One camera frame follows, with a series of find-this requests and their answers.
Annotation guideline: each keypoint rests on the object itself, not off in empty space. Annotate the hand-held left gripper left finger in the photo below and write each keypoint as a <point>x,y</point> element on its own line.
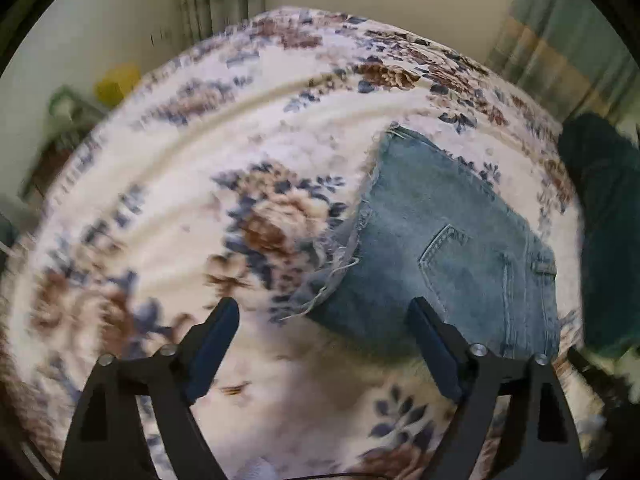
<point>212,347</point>

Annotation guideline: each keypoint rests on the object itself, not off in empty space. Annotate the dark green cloth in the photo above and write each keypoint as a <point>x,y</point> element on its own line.
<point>607,210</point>

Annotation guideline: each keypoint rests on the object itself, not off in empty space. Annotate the dark wooden side table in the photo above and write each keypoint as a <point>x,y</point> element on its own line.
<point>47,165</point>

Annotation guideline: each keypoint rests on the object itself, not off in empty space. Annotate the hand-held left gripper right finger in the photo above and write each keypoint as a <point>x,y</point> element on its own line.
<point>436,347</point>

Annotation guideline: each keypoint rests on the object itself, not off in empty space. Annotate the yellow box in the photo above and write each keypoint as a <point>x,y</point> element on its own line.
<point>116,85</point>

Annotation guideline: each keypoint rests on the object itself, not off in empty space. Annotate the floral printed bed blanket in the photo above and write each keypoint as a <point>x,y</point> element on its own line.
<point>200,125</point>

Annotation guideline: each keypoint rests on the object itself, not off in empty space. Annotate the green and white container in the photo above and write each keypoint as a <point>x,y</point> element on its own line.
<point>67,105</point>

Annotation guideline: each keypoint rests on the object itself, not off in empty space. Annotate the blue denim pants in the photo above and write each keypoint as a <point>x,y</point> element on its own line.
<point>425,200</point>

